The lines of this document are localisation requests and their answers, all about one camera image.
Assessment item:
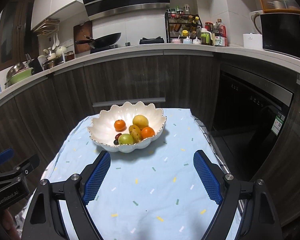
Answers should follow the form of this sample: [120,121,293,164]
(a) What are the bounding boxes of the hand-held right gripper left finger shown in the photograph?
[22,150,111,240]

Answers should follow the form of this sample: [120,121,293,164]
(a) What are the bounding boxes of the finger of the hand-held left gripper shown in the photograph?
[0,154,40,184]
[0,148,14,167]

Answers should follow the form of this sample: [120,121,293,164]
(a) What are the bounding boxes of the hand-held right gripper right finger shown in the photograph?
[193,150,283,240]

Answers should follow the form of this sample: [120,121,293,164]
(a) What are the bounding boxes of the green round guava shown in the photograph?
[118,134,134,145]

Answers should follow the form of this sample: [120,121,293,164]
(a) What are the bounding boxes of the white scalloped ceramic bowl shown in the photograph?
[87,101,167,153]

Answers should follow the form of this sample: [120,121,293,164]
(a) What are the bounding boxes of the small orange tangerine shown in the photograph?
[114,120,127,132]

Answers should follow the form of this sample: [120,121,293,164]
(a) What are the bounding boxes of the yellow mango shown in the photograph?
[129,125,143,142]

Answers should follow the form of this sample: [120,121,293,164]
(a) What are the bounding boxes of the large orange tangerine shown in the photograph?
[141,127,156,140]

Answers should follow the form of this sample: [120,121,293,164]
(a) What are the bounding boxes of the yellow lemon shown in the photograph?
[132,115,149,130]

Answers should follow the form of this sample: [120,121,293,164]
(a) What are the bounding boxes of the person's left hand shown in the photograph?
[0,208,18,238]

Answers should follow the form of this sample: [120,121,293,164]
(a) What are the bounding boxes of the light blue patterned tablecloth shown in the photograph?
[27,107,243,240]

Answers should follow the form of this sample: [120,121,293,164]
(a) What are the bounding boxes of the black built-in dishwasher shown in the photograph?
[212,64,294,178]

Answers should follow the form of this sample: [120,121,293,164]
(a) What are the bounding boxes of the green basin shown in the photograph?
[5,67,34,85]

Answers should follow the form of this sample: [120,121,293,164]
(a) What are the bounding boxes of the white teapot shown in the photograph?
[55,45,67,57]

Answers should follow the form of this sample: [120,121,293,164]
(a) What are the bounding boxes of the black wok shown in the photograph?
[75,32,122,50]

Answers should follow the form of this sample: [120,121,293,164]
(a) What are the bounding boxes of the green-lidded bottle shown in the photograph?
[200,28,213,46]

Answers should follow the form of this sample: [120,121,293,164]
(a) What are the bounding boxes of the white box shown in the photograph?
[242,33,263,50]

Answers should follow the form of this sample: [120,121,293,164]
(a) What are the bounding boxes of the brown cutting board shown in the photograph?
[73,20,93,54]

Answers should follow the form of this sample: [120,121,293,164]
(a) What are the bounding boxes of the black stove burner grate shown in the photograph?
[139,37,165,45]

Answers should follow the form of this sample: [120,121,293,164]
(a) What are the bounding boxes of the black spice rack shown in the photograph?
[164,9,203,43]

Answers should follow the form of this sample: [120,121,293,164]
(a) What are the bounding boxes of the black microwave oven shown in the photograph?
[259,12,300,59]

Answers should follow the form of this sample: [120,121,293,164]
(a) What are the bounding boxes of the white kettle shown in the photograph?
[249,10,264,34]

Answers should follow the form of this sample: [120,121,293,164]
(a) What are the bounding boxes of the wooden wall rack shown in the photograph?
[31,19,60,37]

